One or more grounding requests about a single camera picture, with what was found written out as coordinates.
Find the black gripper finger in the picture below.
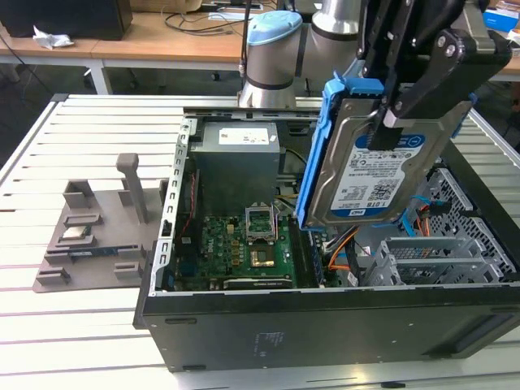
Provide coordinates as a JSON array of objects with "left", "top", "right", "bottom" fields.
[
  {"left": 367, "top": 0, "right": 513, "bottom": 150},
  {"left": 356, "top": 0, "right": 402, "bottom": 82}
]

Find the hard disk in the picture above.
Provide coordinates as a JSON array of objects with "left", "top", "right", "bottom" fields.
[{"left": 294, "top": 71, "right": 476, "bottom": 236}]

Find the grey metal disk bay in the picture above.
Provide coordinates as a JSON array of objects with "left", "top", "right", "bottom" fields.
[{"left": 361, "top": 235, "right": 501, "bottom": 288}]

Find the blue box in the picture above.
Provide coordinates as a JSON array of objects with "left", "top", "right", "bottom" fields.
[{"left": 483, "top": 10, "right": 520, "bottom": 33}]

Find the perforated metal drive cage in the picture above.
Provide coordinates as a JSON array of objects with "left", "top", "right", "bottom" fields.
[{"left": 422, "top": 166, "right": 519, "bottom": 281}]

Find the grey power supply box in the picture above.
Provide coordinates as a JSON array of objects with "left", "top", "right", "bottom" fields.
[{"left": 188, "top": 120, "right": 284, "bottom": 204}]

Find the thin metal locking lever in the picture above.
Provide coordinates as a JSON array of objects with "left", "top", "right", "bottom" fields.
[{"left": 272, "top": 201, "right": 282, "bottom": 243}]

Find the black RAM slot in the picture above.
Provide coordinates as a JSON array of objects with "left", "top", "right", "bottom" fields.
[{"left": 288, "top": 219, "right": 312, "bottom": 288}]

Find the wooden desk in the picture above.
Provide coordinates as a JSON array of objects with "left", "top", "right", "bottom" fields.
[{"left": 0, "top": 10, "right": 253, "bottom": 97}]

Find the blue RAM slot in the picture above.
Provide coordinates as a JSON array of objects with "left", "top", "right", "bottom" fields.
[{"left": 310, "top": 232, "right": 327, "bottom": 286}]

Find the black case fan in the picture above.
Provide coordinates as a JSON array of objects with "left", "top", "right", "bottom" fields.
[{"left": 180, "top": 166, "right": 203, "bottom": 228}]

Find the CPU socket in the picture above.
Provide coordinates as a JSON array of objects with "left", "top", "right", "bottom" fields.
[{"left": 248, "top": 247, "right": 280, "bottom": 270}]

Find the green motherboard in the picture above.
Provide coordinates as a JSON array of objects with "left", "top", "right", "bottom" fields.
[{"left": 174, "top": 213, "right": 326, "bottom": 292}]

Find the black graphics card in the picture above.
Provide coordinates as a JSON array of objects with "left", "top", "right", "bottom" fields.
[{"left": 222, "top": 276, "right": 294, "bottom": 291}]

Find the dark grey PC case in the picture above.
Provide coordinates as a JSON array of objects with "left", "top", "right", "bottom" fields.
[{"left": 132, "top": 106, "right": 520, "bottom": 373}]

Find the black box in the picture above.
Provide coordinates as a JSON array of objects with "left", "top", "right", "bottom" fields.
[{"left": 0, "top": 0, "right": 133, "bottom": 41}]

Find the grey parts rack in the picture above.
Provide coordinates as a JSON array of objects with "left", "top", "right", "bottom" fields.
[{"left": 32, "top": 152, "right": 170, "bottom": 293}]

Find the crumpled white paper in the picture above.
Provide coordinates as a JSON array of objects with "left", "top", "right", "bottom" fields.
[{"left": 32, "top": 24, "right": 76, "bottom": 51}]

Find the RAM stick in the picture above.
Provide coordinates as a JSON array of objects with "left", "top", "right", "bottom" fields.
[{"left": 67, "top": 247, "right": 119, "bottom": 258}]

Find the silver CPU chip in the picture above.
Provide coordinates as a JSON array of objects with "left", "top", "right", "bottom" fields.
[{"left": 60, "top": 227, "right": 95, "bottom": 242}]

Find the black cable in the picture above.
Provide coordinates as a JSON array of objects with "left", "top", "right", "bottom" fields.
[
  {"left": 239, "top": 0, "right": 254, "bottom": 79},
  {"left": 163, "top": 11, "right": 245, "bottom": 37}
]

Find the blue wire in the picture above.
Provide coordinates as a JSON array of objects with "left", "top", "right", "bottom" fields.
[{"left": 408, "top": 193, "right": 446, "bottom": 210}]

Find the yellow wire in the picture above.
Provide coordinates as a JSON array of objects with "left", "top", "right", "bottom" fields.
[{"left": 275, "top": 146, "right": 305, "bottom": 205}]

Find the metal socket cover frame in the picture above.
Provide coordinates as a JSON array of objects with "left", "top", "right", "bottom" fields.
[{"left": 245, "top": 201, "right": 274, "bottom": 244}]

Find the orange wire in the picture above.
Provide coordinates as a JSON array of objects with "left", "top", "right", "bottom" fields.
[{"left": 326, "top": 233, "right": 359, "bottom": 273}]

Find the twisted red black wire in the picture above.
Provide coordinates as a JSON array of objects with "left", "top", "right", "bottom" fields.
[{"left": 179, "top": 210, "right": 197, "bottom": 241}]

